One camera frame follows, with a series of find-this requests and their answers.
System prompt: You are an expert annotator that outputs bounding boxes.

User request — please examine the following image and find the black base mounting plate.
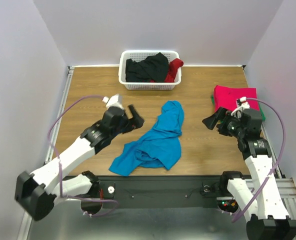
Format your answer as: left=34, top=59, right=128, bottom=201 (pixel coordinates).
left=60, top=175, right=254, bottom=210

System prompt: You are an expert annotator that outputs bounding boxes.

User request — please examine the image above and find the folded green t shirt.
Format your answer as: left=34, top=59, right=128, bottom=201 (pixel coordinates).
left=210, top=94, right=266, bottom=122

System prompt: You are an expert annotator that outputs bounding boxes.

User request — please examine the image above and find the aluminium frame rail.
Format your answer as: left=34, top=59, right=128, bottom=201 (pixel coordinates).
left=43, top=66, right=75, bottom=165
left=241, top=64, right=296, bottom=201

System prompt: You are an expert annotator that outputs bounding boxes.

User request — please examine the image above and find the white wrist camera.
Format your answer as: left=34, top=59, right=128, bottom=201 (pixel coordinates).
left=230, top=96, right=250, bottom=119
left=102, top=94, right=124, bottom=110

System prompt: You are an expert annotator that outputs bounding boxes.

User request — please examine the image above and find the black t shirt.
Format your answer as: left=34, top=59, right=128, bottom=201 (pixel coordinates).
left=125, top=52, right=169, bottom=83

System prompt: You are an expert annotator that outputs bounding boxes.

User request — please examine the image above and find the left aluminium frame rail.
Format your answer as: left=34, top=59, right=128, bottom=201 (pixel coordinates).
left=43, top=66, right=75, bottom=165

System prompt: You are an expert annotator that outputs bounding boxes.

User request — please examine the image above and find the right aluminium frame rail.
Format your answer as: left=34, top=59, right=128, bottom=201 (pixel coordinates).
left=241, top=64, right=296, bottom=201

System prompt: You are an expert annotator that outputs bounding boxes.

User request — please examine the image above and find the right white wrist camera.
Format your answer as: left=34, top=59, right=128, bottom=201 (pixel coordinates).
left=230, top=96, right=250, bottom=119

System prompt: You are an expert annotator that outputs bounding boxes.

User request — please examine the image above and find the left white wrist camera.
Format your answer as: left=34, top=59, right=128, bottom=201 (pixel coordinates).
left=102, top=94, right=124, bottom=110

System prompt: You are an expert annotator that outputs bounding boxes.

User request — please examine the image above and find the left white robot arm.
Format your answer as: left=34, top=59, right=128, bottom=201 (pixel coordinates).
left=14, top=104, right=145, bottom=221

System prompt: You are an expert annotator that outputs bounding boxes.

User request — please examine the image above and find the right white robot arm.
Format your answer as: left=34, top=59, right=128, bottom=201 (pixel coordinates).
left=202, top=106, right=296, bottom=240

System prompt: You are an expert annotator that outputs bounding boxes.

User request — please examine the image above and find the white perforated plastic basket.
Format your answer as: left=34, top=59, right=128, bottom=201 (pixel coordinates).
left=118, top=49, right=182, bottom=91

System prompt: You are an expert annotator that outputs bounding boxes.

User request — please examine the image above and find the folded pink t shirt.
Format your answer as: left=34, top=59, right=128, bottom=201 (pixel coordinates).
left=213, top=85, right=257, bottom=112

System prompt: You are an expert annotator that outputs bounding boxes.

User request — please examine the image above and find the blue t shirt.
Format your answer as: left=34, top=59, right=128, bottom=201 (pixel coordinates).
left=109, top=100, right=185, bottom=177

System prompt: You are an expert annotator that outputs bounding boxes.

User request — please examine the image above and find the red t shirt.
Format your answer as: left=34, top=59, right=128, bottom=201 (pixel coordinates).
left=149, top=58, right=184, bottom=83

